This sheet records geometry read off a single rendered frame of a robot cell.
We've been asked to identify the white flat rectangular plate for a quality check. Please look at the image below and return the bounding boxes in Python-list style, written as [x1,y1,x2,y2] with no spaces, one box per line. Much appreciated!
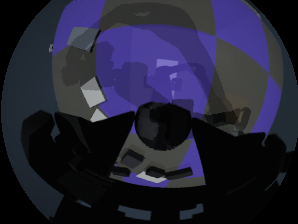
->
[136,171,166,184]

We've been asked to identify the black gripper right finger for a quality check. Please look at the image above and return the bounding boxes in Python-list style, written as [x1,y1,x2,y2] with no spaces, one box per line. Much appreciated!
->
[192,117,265,185]

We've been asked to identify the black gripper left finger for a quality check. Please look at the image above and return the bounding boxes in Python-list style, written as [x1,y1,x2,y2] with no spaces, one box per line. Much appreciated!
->
[55,112,134,177]

